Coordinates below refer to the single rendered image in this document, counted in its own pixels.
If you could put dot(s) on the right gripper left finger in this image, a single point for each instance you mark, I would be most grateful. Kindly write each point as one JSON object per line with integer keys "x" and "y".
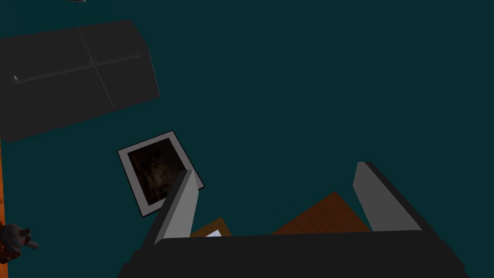
{"x": 181, "y": 210}

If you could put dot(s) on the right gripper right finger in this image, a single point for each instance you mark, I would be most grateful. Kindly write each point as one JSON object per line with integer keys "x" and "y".
{"x": 380, "y": 204}

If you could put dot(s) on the brown wooden table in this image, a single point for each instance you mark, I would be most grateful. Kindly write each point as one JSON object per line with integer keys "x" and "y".
{"x": 328, "y": 220}

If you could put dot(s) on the framed dark picture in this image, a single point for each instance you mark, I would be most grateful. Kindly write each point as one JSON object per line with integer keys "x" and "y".
{"x": 155, "y": 172}

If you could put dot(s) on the dark grey cabinet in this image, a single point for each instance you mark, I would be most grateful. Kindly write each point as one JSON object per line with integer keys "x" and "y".
{"x": 73, "y": 77}

